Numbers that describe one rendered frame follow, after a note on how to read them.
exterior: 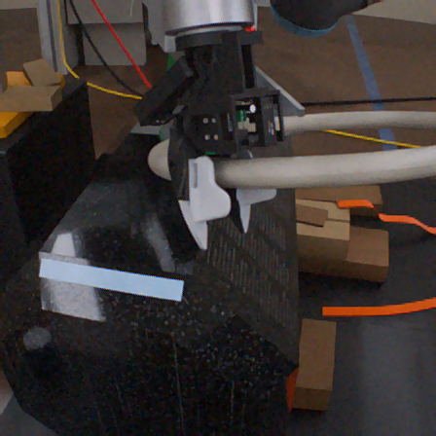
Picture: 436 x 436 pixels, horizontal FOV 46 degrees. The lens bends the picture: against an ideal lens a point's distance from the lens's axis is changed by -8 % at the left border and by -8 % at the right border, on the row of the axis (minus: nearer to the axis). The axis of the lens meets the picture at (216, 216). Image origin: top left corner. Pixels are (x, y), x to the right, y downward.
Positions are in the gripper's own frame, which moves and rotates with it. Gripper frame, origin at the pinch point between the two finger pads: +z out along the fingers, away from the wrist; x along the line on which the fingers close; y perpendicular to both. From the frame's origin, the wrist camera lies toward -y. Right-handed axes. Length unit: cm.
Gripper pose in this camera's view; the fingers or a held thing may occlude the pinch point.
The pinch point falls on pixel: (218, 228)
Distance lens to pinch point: 57.6
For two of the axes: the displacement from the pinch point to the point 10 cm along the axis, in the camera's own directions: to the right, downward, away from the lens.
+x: 6.9, -2.6, 6.8
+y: 7.1, 1.0, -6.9
